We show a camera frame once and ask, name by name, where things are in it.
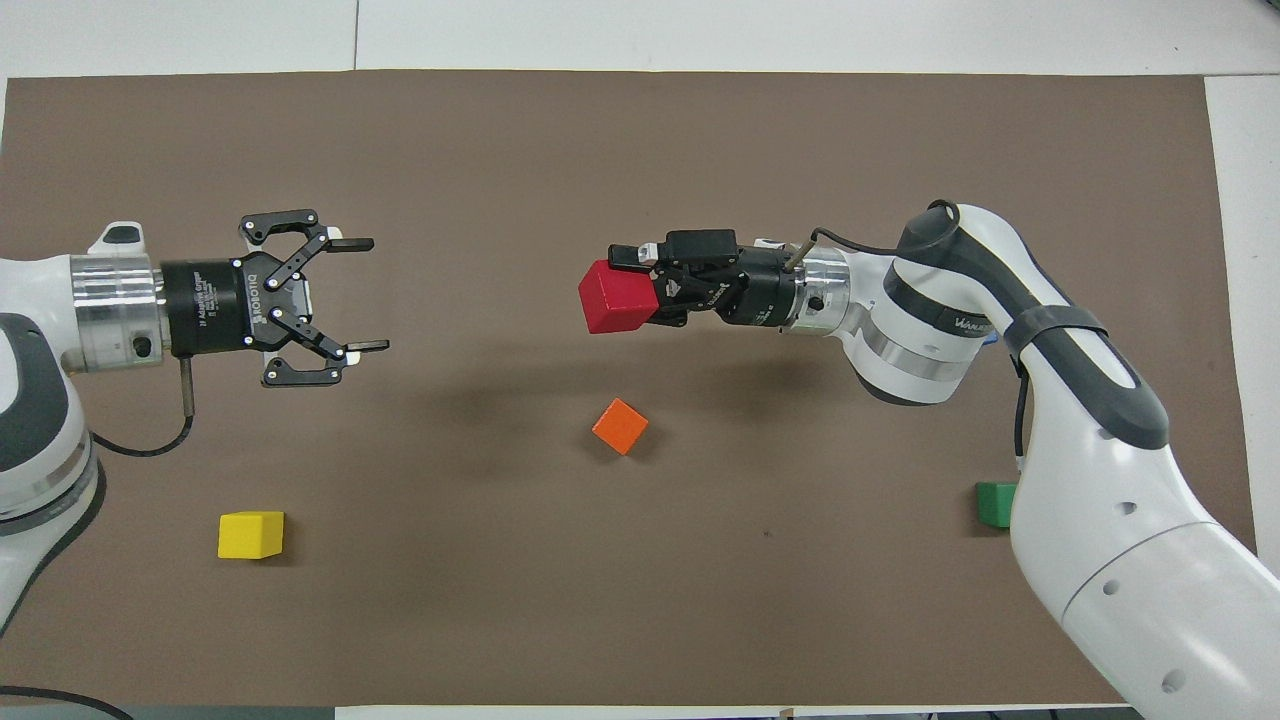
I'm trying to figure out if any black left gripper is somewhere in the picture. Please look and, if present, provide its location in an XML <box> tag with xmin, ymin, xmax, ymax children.
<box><xmin>159</xmin><ymin>209</ymin><xmax>391</xmax><ymax>390</ymax></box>

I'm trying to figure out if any green wooden block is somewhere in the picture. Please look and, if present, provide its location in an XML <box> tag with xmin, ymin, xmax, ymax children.
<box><xmin>976</xmin><ymin>482</ymin><xmax>1020</xmax><ymax>529</ymax></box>

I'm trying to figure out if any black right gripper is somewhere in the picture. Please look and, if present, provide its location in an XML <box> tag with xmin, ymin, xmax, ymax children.
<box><xmin>609</xmin><ymin>229</ymin><xmax>802</xmax><ymax>330</ymax></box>

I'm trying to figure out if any brown table mat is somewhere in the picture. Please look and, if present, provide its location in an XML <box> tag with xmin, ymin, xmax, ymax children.
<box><xmin>0</xmin><ymin>69</ymin><xmax>1277</xmax><ymax>707</ymax></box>

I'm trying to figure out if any red wooden block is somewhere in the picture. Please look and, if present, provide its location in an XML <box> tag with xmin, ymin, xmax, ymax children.
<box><xmin>578</xmin><ymin>259</ymin><xmax>662</xmax><ymax>336</ymax></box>

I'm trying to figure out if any yellow wooden block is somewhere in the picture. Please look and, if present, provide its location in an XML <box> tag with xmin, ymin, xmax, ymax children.
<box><xmin>218</xmin><ymin>511</ymin><xmax>285</xmax><ymax>560</ymax></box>

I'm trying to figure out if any orange wooden block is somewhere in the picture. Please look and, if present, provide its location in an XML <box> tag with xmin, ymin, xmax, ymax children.
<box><xmin>592</xmin><ymin>398</ymin><xmax>650</xmax><ymax>457</ymax></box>

